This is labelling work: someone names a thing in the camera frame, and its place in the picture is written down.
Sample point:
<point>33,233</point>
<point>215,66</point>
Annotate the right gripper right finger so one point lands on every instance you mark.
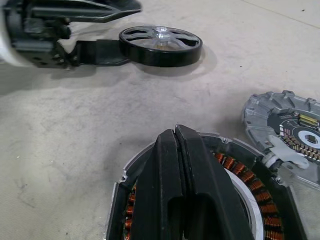
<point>212,187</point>

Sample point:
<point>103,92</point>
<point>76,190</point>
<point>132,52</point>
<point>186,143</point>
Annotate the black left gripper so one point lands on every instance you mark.
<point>32,32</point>

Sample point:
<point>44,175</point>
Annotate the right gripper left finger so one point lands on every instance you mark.
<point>160,175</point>

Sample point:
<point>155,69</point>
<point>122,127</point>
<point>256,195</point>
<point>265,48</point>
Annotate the motor stator with copper coils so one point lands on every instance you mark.
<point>265,200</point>

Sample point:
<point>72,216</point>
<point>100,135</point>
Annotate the silver motor end cover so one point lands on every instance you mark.
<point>260,117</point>

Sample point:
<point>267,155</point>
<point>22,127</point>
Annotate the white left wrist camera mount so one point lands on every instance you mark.
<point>3,50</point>

